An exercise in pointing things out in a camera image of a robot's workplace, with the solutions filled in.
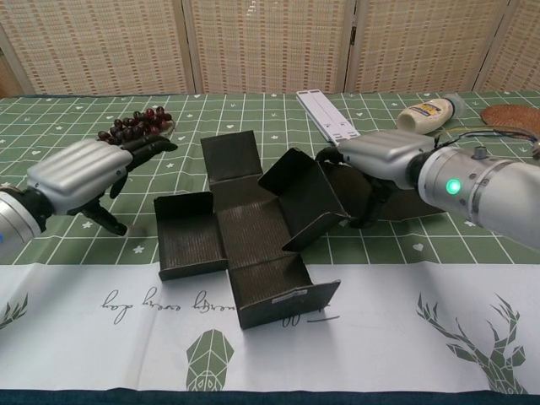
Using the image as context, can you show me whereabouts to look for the green grid tablecloth with deer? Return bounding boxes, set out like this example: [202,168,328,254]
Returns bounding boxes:
[0,90,540,405]

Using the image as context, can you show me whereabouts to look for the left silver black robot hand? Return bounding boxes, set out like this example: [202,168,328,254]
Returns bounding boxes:
[24,133,179,237]

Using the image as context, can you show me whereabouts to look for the woven bamboo folding screen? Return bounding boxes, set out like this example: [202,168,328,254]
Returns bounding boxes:
[0,0,540,96]

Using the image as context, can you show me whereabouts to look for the mayonnaise squeeze bottle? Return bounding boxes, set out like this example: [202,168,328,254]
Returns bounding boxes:
[397,94,465,136]

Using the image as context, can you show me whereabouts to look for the right arm wiring cable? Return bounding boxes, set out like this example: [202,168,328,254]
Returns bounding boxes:
[434,126,540,159]

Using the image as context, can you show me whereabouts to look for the dark red grape bunch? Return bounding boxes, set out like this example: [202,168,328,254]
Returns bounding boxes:
[96,105,176,149]

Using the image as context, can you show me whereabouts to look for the white folding laptop stand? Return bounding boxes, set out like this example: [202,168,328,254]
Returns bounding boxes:
[295,89,362,147]

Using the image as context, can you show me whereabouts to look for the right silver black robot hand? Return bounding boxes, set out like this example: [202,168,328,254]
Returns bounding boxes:
[314,129,435,230]

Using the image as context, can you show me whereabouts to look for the black cardboard box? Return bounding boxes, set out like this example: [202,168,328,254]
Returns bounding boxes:
[153,130,449,331]

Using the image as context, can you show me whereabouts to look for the round brown woven coaster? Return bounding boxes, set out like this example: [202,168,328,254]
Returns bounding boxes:
[480,104,540,143]

